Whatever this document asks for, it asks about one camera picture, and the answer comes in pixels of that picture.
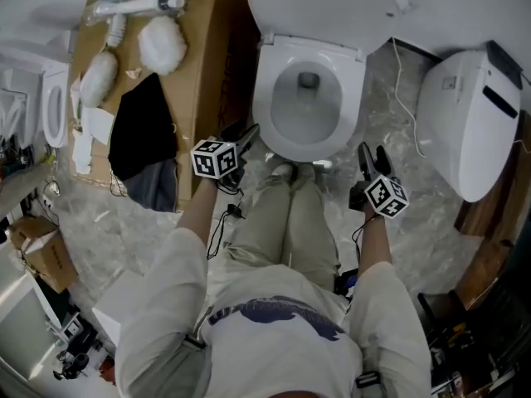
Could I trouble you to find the white smart toilet black panel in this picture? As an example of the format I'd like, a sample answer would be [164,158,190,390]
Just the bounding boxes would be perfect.
[416,39,524,203]

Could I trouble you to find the grey cloth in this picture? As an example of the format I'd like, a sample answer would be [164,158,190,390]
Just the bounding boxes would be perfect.
[123,158,180,214]

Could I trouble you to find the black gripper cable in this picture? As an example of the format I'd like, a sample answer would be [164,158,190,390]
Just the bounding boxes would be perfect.
[206,179,246,261]
[351,215,385,265]

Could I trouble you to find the white corrugated hose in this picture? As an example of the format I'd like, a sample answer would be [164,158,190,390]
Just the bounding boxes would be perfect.
[106,13,128,49]

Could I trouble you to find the large brown cardboard box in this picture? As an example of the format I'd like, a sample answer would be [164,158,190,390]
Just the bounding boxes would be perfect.
[68,0,261,214]

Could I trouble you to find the dark wooden planks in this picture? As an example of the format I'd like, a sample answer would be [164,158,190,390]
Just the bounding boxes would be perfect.
[454,109,531,311]

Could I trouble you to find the pile of black equipment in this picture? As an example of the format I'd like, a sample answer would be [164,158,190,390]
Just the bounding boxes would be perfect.
[51,346,105,383]

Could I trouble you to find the person's white printed shirt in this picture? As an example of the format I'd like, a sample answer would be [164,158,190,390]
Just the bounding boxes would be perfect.
[114,226,432,398]

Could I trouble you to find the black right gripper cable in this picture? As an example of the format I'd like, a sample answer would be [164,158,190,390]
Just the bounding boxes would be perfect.
[351,215,385,265]

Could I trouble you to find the white power strip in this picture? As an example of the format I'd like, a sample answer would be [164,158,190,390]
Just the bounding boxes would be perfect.
[39,192,59,221]

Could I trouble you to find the white toilet lid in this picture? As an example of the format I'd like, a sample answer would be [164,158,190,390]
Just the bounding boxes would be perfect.
[246,0,410,57]

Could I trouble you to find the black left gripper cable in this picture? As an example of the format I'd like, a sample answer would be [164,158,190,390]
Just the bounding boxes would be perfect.
[206,179,246,261]

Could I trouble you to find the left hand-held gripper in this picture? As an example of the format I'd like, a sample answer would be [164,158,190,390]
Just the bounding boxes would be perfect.
[189,118,261,190]

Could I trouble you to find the person's shoe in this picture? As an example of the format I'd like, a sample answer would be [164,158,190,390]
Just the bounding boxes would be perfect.
[268,162,298,184]
[296,162,319,182]

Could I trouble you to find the white bagged pipe fitting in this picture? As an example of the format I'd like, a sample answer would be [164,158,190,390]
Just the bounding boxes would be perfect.
[91,0,187,19]

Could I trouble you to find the white folded paper sheet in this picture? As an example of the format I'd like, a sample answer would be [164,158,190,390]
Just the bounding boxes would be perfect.
[80,105,116,145]

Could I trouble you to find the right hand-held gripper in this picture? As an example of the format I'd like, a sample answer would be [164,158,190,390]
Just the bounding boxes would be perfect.
[348,140,411,221]

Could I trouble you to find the white paper strip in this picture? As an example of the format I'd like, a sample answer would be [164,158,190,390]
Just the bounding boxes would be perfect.
[71,133,95,176]

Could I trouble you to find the person's left shoe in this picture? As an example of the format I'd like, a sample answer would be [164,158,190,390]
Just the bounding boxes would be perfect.
[268,162,298,184]

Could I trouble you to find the round bagged white foam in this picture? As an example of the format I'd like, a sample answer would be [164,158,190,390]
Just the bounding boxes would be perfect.
[137,14,188,77]

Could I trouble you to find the dark equipment rack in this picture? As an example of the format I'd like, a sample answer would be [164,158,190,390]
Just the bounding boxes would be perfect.
[417,263,531,398]

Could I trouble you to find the black cloth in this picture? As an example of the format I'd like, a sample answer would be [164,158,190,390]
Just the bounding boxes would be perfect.
[107,71,180,182]

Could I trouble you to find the person's right shoe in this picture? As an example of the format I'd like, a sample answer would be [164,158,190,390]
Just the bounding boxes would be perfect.
[296,162,319,182]

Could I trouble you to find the metal cabinet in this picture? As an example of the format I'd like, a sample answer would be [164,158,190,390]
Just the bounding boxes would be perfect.
[0,245,63,383]

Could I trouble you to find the small brown cardboard box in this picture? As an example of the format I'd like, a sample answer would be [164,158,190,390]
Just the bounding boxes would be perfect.
[7,216,80,294]

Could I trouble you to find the person's left forearm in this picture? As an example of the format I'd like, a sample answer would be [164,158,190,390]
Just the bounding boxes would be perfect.
[176,175,220,248]

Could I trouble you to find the plain white box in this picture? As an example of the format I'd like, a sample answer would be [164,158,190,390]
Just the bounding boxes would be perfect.
[90,269,146,347]

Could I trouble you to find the grey harness strap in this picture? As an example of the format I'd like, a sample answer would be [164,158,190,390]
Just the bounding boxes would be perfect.
[355,370,382,390]
[178,332,212,398]

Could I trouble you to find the white floor cable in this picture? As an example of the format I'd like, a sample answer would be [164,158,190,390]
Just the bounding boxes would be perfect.
[391,36,427,158]

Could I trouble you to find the person's beige trousers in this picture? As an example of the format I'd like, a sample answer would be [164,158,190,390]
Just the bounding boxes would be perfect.
[226,172,339,294]

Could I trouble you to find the black waist device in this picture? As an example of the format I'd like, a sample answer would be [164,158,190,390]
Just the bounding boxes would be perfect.
[334,266,360,299]

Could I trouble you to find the person's right forearm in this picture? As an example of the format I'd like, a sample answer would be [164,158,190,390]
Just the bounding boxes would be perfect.
[355,212,394,275]

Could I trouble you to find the oval bagged white foam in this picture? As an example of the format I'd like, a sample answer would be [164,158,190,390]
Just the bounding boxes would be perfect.
[78,51,119,109]

